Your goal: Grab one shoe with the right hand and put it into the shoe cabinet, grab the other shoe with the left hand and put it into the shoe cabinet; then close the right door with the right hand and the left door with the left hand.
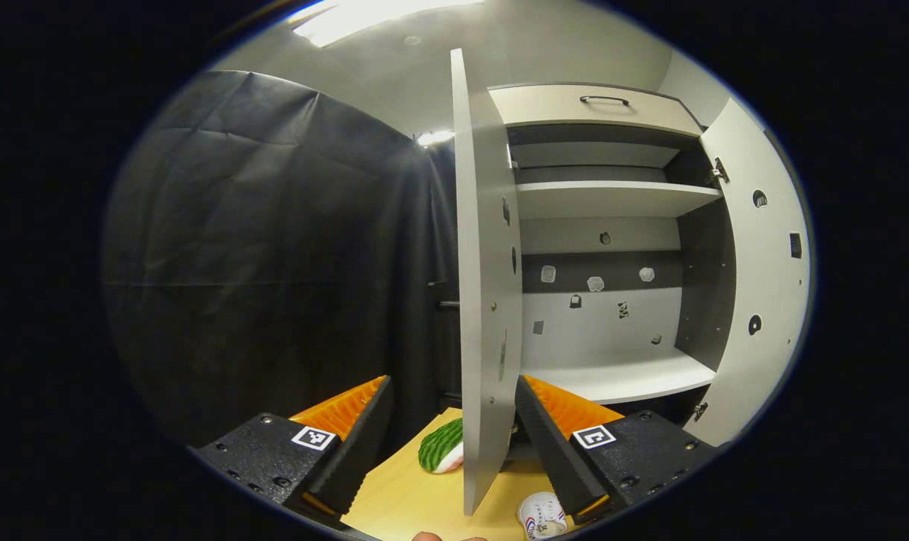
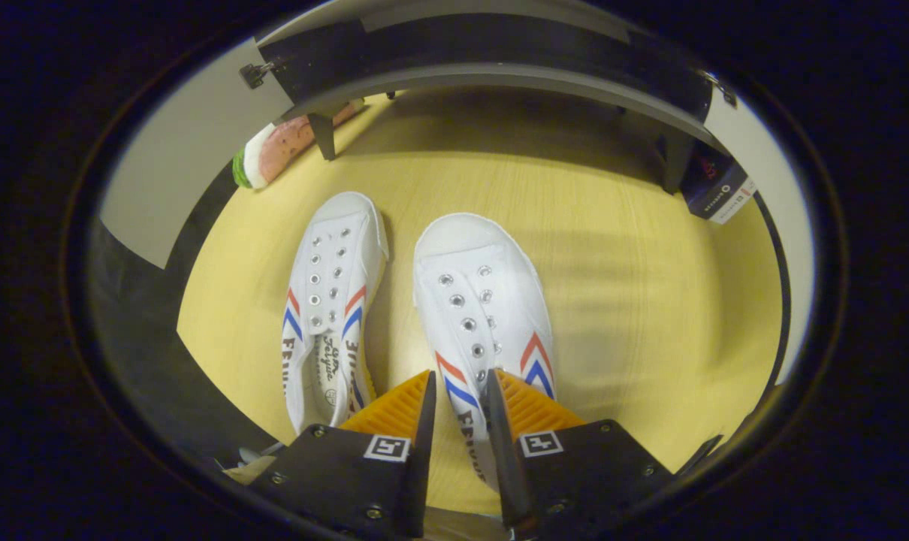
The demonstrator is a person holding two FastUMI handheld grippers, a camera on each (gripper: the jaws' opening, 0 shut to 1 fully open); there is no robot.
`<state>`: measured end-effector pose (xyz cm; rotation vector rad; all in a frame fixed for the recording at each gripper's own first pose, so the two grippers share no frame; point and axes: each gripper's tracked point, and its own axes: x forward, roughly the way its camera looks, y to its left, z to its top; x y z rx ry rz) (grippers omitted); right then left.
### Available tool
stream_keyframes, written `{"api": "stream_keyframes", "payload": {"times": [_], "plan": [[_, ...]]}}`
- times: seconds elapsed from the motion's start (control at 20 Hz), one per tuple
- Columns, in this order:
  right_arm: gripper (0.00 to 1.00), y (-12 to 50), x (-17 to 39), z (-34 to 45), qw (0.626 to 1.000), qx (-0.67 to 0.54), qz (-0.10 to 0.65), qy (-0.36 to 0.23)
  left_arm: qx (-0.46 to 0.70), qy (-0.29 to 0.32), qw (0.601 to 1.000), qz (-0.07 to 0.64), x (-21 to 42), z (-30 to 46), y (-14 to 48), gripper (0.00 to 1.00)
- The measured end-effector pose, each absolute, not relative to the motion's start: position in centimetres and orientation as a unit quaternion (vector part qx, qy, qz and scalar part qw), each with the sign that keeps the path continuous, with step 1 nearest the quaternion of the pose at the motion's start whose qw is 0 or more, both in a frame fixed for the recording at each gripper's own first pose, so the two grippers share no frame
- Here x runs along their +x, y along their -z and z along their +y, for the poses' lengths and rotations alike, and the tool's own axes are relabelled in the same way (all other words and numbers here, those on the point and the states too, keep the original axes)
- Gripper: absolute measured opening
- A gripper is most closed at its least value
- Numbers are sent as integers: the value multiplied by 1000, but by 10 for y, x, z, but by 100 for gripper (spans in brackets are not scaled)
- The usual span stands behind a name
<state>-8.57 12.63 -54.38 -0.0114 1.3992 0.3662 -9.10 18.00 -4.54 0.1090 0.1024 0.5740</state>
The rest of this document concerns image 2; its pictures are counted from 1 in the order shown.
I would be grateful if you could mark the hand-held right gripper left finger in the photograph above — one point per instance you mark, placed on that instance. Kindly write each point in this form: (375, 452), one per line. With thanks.
(423, 466)

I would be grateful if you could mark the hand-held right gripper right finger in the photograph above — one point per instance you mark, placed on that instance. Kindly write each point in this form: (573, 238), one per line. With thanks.
(508, 481)

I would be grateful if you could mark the white striped shoe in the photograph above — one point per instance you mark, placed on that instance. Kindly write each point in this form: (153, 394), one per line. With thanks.
(477, 278)
(334, 255)

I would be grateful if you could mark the white shoe cabinet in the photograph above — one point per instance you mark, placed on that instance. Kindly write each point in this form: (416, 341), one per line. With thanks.
(484, 45)

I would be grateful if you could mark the black cabinet leg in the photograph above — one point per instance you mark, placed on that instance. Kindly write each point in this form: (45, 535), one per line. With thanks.
(678, 165)
(324, 139)

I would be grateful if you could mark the metal door hinge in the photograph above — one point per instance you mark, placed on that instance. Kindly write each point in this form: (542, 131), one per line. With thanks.
(725, 94)
(255, 74)

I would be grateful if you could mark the black backdrop cloth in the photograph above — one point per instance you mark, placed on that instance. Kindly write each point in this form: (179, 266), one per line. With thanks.
(146, 353)

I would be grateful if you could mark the pink green white object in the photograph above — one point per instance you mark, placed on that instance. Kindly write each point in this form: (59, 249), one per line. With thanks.
(289, 143)

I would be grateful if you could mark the dark and white box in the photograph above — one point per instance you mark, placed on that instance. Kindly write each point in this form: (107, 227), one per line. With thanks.
(706, 180)

